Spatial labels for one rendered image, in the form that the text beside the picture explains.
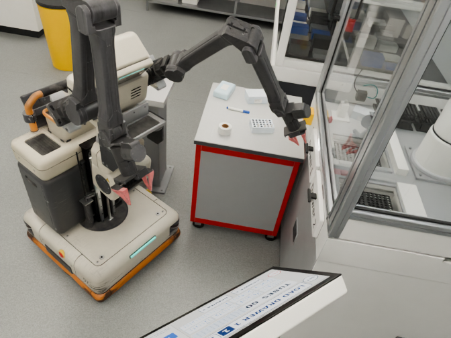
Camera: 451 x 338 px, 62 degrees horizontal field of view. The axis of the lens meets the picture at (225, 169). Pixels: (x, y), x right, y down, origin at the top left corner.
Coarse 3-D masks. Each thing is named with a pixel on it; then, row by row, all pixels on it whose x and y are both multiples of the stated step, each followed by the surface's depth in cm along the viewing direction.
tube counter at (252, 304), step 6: (252, 300) 96; (246, 306) 93; (252, 306) 92; (234, 312) 92; (240, 312) 91; (222, 318) 91; (228, 318) 90; (234, 318) 89; (216, 324) 89; (222, 324) 88; (204, 330) 88; (210, 330) 87; (192, 336) 87; (198, 336) 86; (204, 336) 84
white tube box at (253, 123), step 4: (252, 120) 210; (256, 120) 210; (260, 120) 209; (264, 120) 210; (268, 120) 211; (252, 124) 205; (256, 124) 207; (260, 124) 207; (272, 124) 208; (252, 128) 204; (256, 128) 204; (260, 128) 204; (264, 128) 205; (268, 128) 205; (272, 128) 205; (252, 132) 206; (256, 132) 206; (260, 132) 206; (264, 132) 207; (268, 132) 207; (272, 132) 207
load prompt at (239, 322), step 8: (296, 288) 93; (304, 288) 91; (280, 296) 92; (288, 296) 90; (264, 304) 90; (272, 304) 88; (256, 312) 87; (264, 312) 86; (240, 320) 86; (248, 320) 85; (224, 328) 85; (232, 328) 83; (208, 336) 84; (216, 336) 82; (224, 336) 81
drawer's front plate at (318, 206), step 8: (320, 176) 160; (320, 184) 156; (320, 192) 152; (320, 200) 149; (312, 208) 158; (320, 208) 146; (312, 216) 155; (320, 216) 143; (312, 224) 153; (320, 224) 143; (312, 232) 150
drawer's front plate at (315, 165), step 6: (312, 132) 187; (312, 138) 184; (312, 144) 181; (318, 150) 173; (312, 156) 176; (318, 156) 170; (312, 162) 174; (318, 162) 167; (318, 168) 166; (312, 174) 169
